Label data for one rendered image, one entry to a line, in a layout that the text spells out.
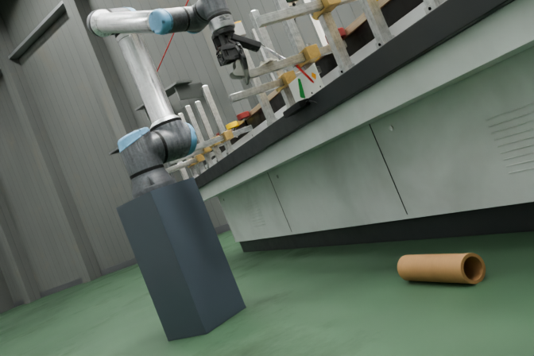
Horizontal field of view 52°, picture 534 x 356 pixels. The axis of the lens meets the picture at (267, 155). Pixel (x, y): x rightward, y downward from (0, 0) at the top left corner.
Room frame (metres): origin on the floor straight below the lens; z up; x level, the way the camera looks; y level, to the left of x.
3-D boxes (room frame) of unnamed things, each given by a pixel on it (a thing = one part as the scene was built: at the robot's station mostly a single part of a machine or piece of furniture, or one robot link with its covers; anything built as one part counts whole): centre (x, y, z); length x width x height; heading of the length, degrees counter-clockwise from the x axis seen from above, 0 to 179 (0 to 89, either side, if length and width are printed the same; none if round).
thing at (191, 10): (2.05, 0.05, 1.14); 0.12 x 0.12 x 0.09; 41
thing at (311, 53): (2.09, -0.29, 0.85); 0.13 x 0.06 x 0.05; 22
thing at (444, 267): (1.59, -0.33, 0.04); 0.30 x 0.08 x 0.08; 22
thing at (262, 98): (2.58, -0.08, 0.93); 0.05 x 0.04 x 0.45; 22
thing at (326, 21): (1.88, -0.37, 0.86); 0.03 x 0.03 x 0.48; 22
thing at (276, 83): (2.28, -0.15, 0.82); 0.43 x 0.03 x 0.04; 112
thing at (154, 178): (2.32, 0.50, 0.65); 0.19 x 0.19 x 0.10
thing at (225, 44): (1.96, -0.02, 0.97); 0.09 x 0.08 x 0.12; 112
